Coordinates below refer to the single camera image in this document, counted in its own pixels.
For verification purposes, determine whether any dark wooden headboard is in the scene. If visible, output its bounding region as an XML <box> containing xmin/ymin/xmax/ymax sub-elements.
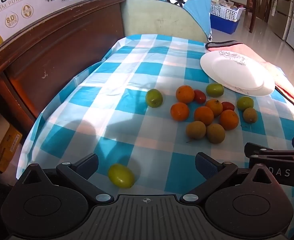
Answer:
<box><xmin>0</xmin><ymin>0</ymin><xmax>126</xmax><ymax>133</ymax></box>

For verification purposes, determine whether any orange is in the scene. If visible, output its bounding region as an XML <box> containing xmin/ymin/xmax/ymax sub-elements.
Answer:
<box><xmin>176</xmin><ymin>85</ymin><xmax>195</xmax><ymax>104</ymax></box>
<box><xmin>219</xmin><ymin>109</ymin><xmax>239</xmax><ymax>131</ymax></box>
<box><xmin>205</xmin><ymin>99</ymin><xmax>223</xmax><ymax>117</ymax></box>
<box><xmin>170</xmin><ymin>102</ymin><xmax>190</xmax><ymax>122</ymax></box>
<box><xmin>194</xmin><ymin>106</ymin><xmax>214</xmax><ymax>126</ymax></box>

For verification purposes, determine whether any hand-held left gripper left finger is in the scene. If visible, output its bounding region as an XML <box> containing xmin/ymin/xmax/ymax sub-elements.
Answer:
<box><xmin>17</xmin><ymin>153</ymin><xmax>114</xmax><ymax>205</ymax></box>

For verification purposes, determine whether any blue storage bin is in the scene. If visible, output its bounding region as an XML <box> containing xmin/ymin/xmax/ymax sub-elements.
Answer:
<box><xmin>209</xmin><ymin>14</ymin><xmax>240</xmax><ymax>34</ymax></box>

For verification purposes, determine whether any brown longan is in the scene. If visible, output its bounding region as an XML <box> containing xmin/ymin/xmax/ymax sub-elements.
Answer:
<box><xmin>243</xmin><ymin>107</ymin><xmax>258</xmax><ymax>124</ymax></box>
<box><xmin>186</xmin><ymin>121</ymin><xmax>207</xmax><ymax>140</ymax></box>
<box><xmin>206</xmin><ymin>123</ymin><xmax>226</xmax><ymax>144</ymax></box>

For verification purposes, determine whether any brown cardboard box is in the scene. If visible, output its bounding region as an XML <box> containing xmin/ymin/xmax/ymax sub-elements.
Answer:
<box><xmin>0</xmin><ymin>110</ymin><xmax>23</xmax><ymax>173</ymax></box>

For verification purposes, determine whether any white perforated basket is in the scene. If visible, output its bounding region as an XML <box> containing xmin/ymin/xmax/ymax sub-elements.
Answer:
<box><xmin>210</xmin><ymin>4</ymin><xmax>244</xmax><ymax>22</ymax></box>

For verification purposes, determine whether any blue white checkered tablecloth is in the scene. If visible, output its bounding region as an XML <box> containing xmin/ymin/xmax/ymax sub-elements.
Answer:
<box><xmin>16</xmin><ymin>34</ymin><xmax>294</xmax><ymax>205</ymax></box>

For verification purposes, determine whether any silver refrigerator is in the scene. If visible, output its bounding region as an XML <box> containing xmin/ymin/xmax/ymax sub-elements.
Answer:
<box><xmin>268</xmin><ymin>0</ymin><xmax>294</xmax><ymax>41</ymax></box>

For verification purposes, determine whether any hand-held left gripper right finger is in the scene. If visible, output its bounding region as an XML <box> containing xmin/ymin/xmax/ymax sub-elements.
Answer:
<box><xmin>181</xmin><ymin>152</ymin><xmax>279</xmax><ymax>204</ymax></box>

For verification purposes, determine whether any pink towel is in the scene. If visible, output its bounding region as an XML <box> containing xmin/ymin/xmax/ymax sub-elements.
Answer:
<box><xmin>205</xmin><ymin>40</ymin><xmax>294</xmax><ymax>110</ymax></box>

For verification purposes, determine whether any green jujube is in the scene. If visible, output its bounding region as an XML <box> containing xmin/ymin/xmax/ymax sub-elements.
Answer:
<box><xmin>237</xmin><ymin>96</ymin><xmax>254</xmax><ymax>111</ymax></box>
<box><xmin>145</xmin><ymin>89</ymin><xmax>163</xmax><ymax>108</ymax></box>
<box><xmin>108</xmin><ymin>163</ymin><xmax>135</xmax><ymax>189</ymax></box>
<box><xmin>206</xmin><ymin>83</ymin><xmax>224</xmax><ymax>97</ymax></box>

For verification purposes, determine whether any white milk carton box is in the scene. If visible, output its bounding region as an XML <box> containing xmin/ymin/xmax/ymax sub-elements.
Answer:
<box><xmin>0</xmin><ymin>0</ymin><xmax>90</xmax><ymax>55</ymax></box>

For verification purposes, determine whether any dark wooden chair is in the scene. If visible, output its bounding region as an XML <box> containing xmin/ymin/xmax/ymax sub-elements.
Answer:
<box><xmin>229</xmin><ymin>0</ymin><xmax>269</xmax><ymax>33</ymax></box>

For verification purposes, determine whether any white plate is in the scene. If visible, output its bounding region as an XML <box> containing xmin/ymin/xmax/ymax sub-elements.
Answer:
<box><xmin>200</xmin><ymin>50</ymin><xmax>276</xmax><ymax>97</ymax></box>

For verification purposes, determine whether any pale green armchair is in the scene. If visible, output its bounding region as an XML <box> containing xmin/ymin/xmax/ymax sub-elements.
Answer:
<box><xmin>122</xmin><ymin>0</ymin><xmax>208</xmax><ymax>42</ymax></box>

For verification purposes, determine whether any red cherry tomato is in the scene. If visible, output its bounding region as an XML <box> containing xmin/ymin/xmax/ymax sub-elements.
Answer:
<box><xmin>193</xmin><ymin>89</ymin><xmax>207</xmax><ymax>104</ymax></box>
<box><xmin>221</xmin><ymin>101</ymin><xmax>235</xmax><ymax>112</ymax></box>

